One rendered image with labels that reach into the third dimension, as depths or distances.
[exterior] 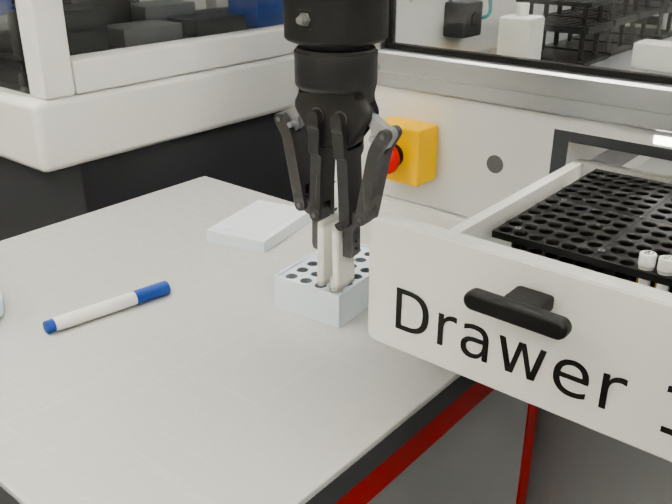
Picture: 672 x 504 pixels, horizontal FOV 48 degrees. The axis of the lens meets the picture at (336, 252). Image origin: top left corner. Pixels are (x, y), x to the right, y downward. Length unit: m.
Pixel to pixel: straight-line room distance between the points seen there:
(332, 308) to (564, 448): 0.40
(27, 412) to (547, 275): 0.44
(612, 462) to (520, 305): 0.53
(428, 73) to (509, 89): 0.11
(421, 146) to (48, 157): 0.55
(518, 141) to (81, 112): 0.64
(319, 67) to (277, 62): 0.78
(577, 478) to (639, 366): 0.53
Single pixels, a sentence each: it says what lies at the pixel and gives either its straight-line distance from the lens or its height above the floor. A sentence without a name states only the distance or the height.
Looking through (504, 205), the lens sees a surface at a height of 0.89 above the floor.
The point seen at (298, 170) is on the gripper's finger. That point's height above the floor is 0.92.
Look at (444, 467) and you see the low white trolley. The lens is 0.79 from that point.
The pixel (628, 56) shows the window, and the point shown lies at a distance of 0.85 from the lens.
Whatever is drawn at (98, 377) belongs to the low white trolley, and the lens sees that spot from 0.73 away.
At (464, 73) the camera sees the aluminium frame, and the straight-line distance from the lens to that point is 0.91.
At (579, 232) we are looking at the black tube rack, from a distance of 0.67.
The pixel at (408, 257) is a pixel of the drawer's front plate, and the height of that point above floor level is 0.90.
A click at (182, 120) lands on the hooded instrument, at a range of 1.30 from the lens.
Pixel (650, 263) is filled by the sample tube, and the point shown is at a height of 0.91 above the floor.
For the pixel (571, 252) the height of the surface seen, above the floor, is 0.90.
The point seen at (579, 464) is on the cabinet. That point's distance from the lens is 1.03.
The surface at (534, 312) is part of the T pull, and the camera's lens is 0.50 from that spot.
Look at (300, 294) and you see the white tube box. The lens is 0.78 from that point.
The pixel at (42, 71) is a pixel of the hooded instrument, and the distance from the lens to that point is 1.15.
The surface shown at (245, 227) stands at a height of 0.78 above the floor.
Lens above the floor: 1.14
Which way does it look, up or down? 24 degrees down
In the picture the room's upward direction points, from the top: straight up
